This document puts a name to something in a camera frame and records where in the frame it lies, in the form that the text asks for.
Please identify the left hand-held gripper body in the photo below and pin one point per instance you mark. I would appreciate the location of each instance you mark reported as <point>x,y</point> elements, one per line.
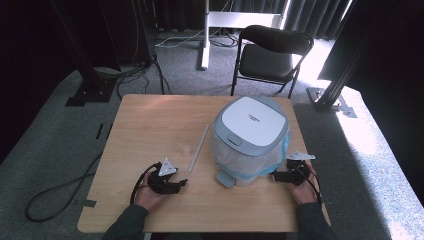
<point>167,168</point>

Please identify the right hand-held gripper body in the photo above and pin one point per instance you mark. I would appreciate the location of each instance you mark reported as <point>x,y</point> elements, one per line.
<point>298,166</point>

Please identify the white straw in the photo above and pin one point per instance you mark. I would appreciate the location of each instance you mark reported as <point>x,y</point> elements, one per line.
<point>199,147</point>

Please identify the person's left hand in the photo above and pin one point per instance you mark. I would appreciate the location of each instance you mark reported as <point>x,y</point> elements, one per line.
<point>148,198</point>

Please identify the person's right hand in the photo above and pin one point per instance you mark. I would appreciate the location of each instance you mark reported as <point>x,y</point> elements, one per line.
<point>305,195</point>

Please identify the clear plastic bin liner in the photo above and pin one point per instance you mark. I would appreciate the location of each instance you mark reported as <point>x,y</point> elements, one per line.
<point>233,160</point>

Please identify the black tape strip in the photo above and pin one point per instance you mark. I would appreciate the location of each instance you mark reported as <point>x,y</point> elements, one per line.
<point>109,130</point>
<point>99,131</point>

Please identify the grey tape piece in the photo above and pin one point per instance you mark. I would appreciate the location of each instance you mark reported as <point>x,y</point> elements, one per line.
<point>89,203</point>

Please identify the black stand with silver base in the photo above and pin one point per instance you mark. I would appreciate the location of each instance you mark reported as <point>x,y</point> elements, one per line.
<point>330,98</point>

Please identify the black folding chair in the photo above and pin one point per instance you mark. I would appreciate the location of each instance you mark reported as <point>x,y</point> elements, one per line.
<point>266,61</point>

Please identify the black metal stand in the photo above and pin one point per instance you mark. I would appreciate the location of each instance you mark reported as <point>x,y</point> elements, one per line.
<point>90,85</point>

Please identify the dark curtain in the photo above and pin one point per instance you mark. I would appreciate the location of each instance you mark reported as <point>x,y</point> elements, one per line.
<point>313,16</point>

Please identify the white desk frame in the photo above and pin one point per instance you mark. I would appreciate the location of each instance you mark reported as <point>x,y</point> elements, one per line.
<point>205,40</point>

